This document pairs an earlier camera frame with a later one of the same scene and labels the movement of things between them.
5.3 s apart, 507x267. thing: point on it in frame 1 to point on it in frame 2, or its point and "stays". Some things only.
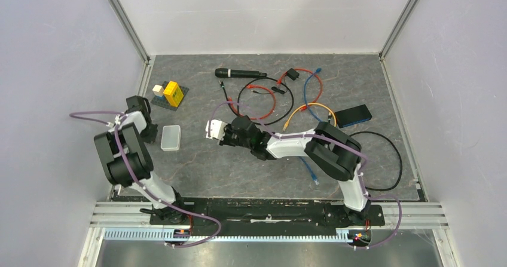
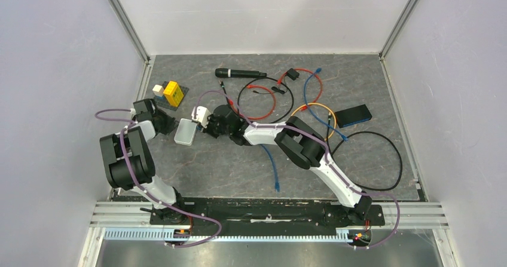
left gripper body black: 149,134 to 165,120
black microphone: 224,73 stays
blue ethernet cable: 315,180 to 277,184
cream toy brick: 158,90 stays
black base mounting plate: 263,215 stays
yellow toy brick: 173,93 stays
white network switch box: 171,138 to 185,132
